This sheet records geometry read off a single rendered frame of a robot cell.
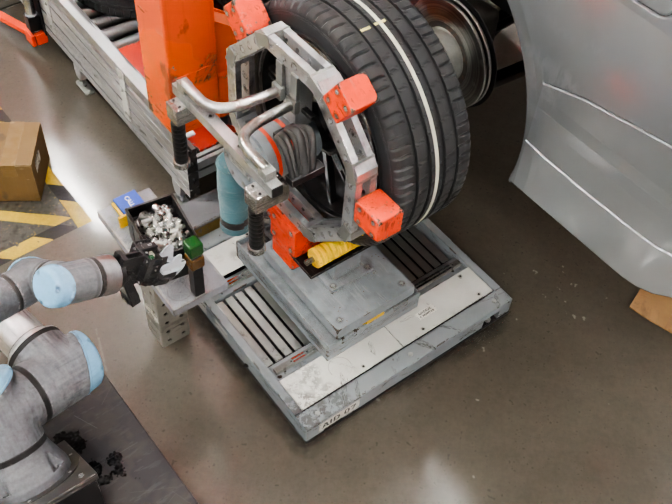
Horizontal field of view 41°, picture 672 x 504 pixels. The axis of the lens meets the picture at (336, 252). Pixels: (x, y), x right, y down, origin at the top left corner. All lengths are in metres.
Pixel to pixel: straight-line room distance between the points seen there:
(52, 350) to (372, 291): 1.00
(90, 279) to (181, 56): 0.83
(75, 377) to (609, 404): 1.62
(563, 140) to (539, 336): 1.01
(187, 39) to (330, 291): 0.84
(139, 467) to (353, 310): 0.78
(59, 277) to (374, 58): 0.82
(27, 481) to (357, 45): 1.20
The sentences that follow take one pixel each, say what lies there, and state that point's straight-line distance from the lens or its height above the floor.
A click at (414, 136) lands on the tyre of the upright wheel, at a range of 2.02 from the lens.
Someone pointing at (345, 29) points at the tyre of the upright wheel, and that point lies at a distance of 2.03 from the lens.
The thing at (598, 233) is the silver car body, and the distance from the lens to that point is 2.20.
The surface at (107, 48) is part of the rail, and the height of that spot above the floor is 0.39.
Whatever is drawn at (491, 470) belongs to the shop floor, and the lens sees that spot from 2.72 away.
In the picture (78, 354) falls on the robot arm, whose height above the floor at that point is 0.58.
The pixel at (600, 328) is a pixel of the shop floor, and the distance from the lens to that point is 3.08.
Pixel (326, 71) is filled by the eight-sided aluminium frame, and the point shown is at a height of 1.12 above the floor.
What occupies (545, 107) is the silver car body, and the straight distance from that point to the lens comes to 2.15.
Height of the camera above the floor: 2.38
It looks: 50 degrees down
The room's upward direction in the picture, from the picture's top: 5 degrees clockwise
